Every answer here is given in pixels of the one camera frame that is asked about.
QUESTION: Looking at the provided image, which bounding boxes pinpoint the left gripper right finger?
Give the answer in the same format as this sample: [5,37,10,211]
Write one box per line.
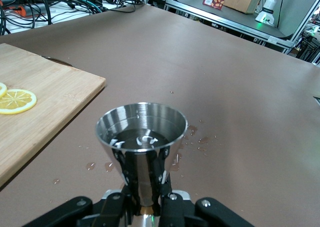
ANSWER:
[159,173,255,227]

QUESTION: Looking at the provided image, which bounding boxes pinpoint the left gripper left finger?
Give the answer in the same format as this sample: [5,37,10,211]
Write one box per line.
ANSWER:
[22,184,139,227]

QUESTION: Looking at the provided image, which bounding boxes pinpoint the steel measuring jigger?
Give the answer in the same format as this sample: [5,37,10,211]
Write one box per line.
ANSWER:
[94,101,189,216]

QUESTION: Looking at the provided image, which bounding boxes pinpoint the brown table cover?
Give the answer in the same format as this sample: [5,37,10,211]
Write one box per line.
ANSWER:
[0,4,320,227]

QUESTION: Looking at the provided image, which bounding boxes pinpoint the bamboo cutting board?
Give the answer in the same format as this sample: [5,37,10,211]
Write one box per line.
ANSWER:
[0,42,107,188]

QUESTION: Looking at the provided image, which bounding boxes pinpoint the black topped background table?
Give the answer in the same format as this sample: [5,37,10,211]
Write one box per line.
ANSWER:
[164,0,296,49]

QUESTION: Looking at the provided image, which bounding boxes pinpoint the red snack box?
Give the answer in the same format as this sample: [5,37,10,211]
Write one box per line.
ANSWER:
[202,0,226,11]

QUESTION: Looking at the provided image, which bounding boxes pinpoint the tangled black floor cables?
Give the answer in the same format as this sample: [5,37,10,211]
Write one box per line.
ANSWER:
[0,0,145,37]

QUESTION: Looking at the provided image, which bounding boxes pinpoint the teal floor cable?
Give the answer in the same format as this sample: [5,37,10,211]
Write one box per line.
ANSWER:
[56,0,103,14]

